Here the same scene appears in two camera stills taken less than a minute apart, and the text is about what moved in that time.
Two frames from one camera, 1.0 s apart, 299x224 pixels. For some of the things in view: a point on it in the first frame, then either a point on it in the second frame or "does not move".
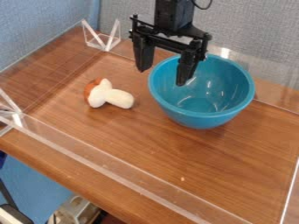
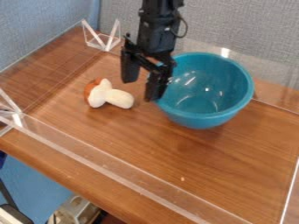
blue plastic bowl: (213, 96) does not move
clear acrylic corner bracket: (98, 40) does not move
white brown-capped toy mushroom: (98, 94) does not move
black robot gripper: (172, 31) -> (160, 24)
